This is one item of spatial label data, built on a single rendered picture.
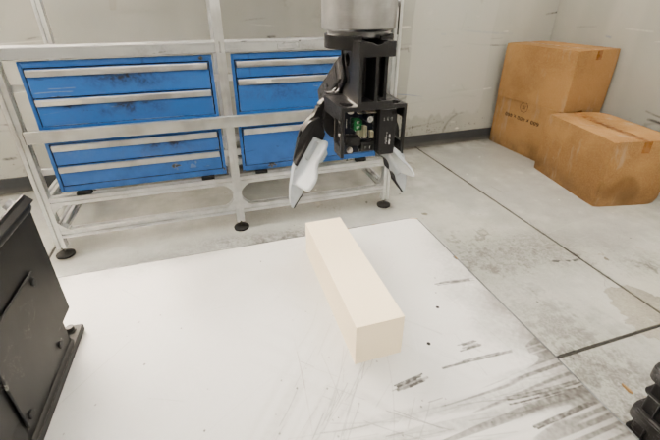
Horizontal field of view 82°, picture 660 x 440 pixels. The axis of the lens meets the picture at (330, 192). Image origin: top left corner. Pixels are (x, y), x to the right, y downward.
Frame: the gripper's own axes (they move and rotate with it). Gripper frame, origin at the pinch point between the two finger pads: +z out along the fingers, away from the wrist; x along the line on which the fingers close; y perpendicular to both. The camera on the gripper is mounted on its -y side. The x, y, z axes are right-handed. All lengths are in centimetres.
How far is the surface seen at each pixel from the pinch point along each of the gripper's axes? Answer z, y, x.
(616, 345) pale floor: 86, -20, 110
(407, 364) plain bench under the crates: 16.3, 13.9, 3.0
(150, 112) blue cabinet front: 21, -140, -41
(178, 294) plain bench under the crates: 16.3, -7.5, -23.9
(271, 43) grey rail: -5, -138, 14
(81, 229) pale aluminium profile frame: 73, -137, -81
